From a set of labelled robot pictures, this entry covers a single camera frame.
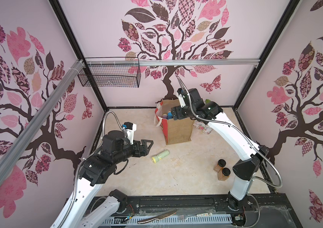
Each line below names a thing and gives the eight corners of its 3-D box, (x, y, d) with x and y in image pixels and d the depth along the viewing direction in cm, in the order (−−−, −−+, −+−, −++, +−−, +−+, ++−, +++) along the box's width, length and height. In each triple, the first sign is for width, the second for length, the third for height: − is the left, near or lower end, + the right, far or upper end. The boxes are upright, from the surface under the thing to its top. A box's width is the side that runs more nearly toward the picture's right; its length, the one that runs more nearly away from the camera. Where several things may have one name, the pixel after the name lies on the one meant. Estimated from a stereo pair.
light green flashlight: (153, 164, 90) (153, 162, 87) (151, 159, 92) (150, 157, 89) (169, 154, 94) (169, 152, 92) (166, 150, 96) (166, 147, 94)
